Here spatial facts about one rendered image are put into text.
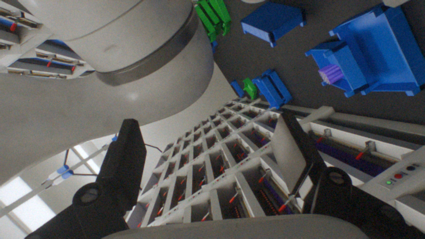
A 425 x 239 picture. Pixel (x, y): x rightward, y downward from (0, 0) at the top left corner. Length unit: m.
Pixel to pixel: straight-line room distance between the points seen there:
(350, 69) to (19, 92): 0.91
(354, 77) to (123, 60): 0.86
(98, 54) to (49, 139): 0.08
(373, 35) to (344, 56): 0.12
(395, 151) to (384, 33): 0.42
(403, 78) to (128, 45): 0.95
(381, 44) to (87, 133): 0.95
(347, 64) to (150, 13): 0.83
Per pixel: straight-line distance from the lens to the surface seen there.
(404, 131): 1.12
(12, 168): 0.24
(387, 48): 0.98
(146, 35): 0.18
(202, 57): 0.21
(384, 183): 0.85
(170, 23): 0.19
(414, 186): 0.83
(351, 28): 1.03
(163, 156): 3.51
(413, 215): 0.78
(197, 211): 1.42
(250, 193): 1.09
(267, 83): 1.79
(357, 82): 0.95
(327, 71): 1.13
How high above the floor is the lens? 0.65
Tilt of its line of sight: 1 degrees up
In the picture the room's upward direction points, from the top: 125 degrees counter-clockwise
